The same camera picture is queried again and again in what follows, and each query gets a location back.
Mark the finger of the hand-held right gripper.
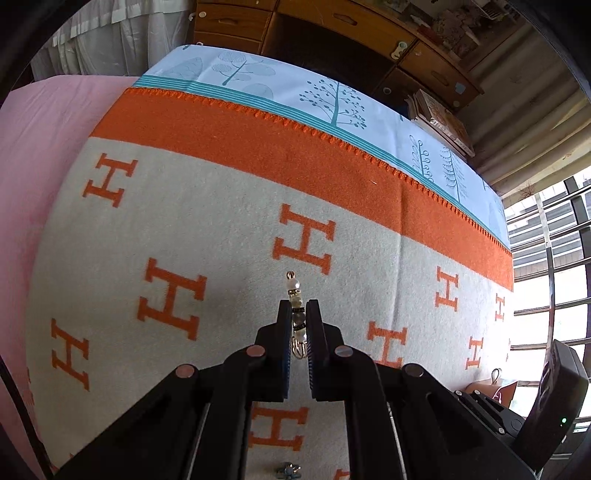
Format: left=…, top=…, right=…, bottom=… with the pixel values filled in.
left=455, top=390, right=526, bottom=444

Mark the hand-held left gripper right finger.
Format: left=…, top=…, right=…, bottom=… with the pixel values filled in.
left=307, top=300, right=543, bottom=480

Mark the stack of large books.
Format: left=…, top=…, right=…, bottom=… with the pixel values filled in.
left=406, top=88, right=476, bottom=160

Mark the orange white letter-print blanket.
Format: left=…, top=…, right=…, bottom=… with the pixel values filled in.
left=25, top=87, right=515, bottom=480

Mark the orange box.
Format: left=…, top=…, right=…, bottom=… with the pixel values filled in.
left=464, top=378, right=520, bottom=409

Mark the beige curtain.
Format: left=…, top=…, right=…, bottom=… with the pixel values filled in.
left=457, top=18, right=591, bottom=208

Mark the pink bedsheet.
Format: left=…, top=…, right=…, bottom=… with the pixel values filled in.
left=0, top=76, right=139, bottom=480

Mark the wooden desk with drawers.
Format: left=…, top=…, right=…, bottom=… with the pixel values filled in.
left=191, top=0, right=485, bottom=112

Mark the metal window grille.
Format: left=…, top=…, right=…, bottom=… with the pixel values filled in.
left=503, top=166, right=591, bottom=416

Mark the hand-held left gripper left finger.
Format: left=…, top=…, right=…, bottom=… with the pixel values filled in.
left=55, top=300, right=294, bottom=480

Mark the light blue leaf-print sheet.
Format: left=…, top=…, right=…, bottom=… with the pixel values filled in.
left=134, top=44, right=512, bottom=250

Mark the pearl bead gold earring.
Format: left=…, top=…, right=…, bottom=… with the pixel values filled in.
left=285, top=271, right=309, bottom=360

